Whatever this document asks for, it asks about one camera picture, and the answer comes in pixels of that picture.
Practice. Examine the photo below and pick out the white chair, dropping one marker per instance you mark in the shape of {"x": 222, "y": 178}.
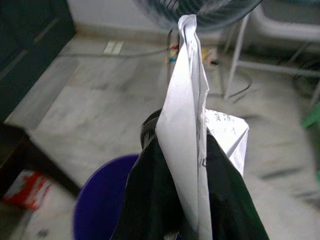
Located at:
{"x": 282, "y": 27}

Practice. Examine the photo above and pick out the dark wooden table leg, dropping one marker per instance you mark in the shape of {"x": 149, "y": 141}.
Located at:
{"x": 45, "y": 165}

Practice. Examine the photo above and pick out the red white package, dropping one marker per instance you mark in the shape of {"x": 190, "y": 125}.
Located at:
{"x": 27, "y": 190}

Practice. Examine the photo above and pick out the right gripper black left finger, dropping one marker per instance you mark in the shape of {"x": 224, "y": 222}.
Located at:
{"x": 145, "y": 200}

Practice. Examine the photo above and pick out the white paper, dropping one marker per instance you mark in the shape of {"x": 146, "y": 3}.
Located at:
{"x": 180, "y": 112}

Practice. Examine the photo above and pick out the dark cabinet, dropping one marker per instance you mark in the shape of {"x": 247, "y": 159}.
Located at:
{"x": 25, "y": 50}

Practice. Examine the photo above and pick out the purple plastic bin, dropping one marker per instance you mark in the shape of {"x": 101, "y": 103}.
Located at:
{"x": 100, "y": 200}

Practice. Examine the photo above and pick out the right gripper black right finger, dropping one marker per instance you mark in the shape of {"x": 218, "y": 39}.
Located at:
{"x": 230, "y": 200}

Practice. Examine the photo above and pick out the standing fan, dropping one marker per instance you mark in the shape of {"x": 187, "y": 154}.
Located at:
{"x": 225, "y": 20}

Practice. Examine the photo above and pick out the green plastic object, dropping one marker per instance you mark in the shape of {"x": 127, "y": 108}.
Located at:
{"x": 312, "y": 117}

